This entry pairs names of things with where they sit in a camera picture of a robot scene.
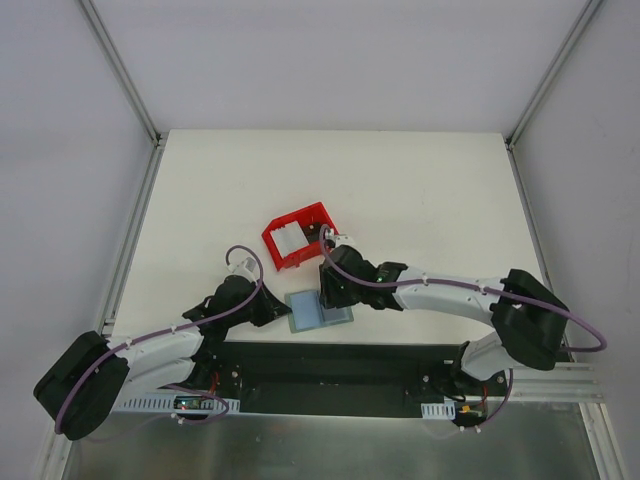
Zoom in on green leather card holder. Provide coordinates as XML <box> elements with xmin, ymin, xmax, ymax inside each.
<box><xmin>285</xmin><ymin>290</ymin><xmax>332</xmax><ymax>333</ymax></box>

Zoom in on red plastic card bin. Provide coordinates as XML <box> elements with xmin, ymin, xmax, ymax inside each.
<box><xmin>262</xmin><ymin>202</ymin><xmax>337</xmax><ymax>271</ymax></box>

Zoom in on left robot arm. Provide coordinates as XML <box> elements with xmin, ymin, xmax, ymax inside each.
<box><xmin>33</xmin><ymin>275</ymin><xmax>291</xmax><ymax>441</ymax></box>

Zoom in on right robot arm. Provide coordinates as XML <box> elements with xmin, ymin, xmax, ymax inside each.
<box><xmin>319</xmin><ymin>245</ymin><xmax>567</xmax><ymax>395</ymax></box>

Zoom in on dark cards in bin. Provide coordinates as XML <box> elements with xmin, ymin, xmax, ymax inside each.
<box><xmin>302</xmin><ymin>222</ymin><xmax>322</xmax><ymax>244</ymax></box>

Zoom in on white cards stack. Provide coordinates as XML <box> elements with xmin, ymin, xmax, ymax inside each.
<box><xmin>270</xmin><ymin>222</ymin><xmax>309</xmax><ymax>258</ymax></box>

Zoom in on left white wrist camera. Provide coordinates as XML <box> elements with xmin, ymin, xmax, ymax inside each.
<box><xmin>235</xmin><ymin>255</ymin><xmax>260</xmax><ymax>273</ymax></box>

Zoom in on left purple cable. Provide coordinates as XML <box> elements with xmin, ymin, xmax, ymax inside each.
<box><xmin>53</xmin><ymin>243</ymin><xmax>265</xmax><ymax>437</ymax></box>

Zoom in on purple cable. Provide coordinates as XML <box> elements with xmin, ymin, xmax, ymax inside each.
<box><xmin>319</xmin><ymin>224</ymin><xmax>609</xmax><ymax>354</ymax></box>
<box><xmin>53</xmin><ymin>243</ymin><xmax>265</xmax><ymax>437</ymax></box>

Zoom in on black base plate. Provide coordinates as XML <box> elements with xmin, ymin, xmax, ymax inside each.
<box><xmin>179</xmin><ymin>342</ymin><xmax>506</xmax><ymax>418</ymax></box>

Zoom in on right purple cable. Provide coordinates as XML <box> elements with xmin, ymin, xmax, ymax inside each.
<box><xmin>319</xmin><ymin>224</ymin><xmax>609</xmax><ymax>354</ymax></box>

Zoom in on left white cable duct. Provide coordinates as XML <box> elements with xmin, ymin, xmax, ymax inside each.
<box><xmin>113</xmin><ymin>392</ymin><xmax>240</xmax><ymax>415</ymax></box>

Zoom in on white cable duct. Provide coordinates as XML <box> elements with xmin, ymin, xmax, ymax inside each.
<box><xmin>113</xmin><ymin>392</ymin><xmax>240</xmax><ymax>415</ymax></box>
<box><xmin>420</xmin><ymin>401</ymin><xmax>456</xmax><ymax>421</ymax></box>

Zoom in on right white cable duct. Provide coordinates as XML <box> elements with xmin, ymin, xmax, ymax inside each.
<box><xmin>420</xmin><ymin>401</ymin><xmax>456</xmax><ymax>421</ymax></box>

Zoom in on left aluminium frame rail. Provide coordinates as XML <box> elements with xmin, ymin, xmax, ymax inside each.
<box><xmin>29</xmin><ymin>0</ymin><xmax>169</xmax><ymax>480</ymax></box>

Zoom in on aluminium frame rail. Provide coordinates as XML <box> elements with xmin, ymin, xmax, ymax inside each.
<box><xmin>29</xmin><ymin>0</ymin><xmax>169</xmax><ymax>480</ymax></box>
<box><xmin>507</xmin><ymin>1</ymin><xmax>639</xmax><ymax>479</ymax></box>

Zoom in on right aluminium frame rail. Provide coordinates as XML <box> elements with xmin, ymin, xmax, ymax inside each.
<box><xmin>507</xmin><ymin>1</ymin><xmax>639</xmax><ymax>479</ymax></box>

